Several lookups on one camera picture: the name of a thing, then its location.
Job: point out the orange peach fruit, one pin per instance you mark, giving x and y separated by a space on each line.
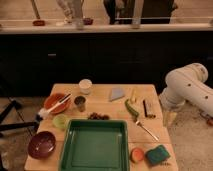
137 155

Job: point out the red bowl on counter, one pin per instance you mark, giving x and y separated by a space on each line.
38 23

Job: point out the white paper cup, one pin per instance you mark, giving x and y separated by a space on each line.
85 86

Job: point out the white dish brush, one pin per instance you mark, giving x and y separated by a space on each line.
43 113

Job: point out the wooden table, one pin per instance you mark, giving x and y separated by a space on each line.
98 101

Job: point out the teal sponge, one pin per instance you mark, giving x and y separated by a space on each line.
157 155

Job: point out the light green small cup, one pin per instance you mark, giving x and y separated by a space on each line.
60 121

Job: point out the green cucumber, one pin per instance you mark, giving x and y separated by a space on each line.
130 109

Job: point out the dark red small bowl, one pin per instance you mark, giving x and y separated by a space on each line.
88 21

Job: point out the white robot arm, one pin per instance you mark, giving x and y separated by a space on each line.
188 83

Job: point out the bunch of dark grapes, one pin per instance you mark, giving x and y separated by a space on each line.
96 116

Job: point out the green plastic tray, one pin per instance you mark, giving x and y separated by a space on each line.
95 145

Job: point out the black tripod stand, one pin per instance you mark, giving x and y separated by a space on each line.
14 125

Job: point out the black marker pen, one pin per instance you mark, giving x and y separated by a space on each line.
145 109

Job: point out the orange bowl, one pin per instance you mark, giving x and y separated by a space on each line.
53 99

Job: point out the yellow banana piece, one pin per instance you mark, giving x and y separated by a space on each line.
133 97

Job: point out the grey blue cloth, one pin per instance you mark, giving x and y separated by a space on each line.
116 93

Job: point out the maroon bowl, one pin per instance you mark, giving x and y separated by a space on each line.
42 145

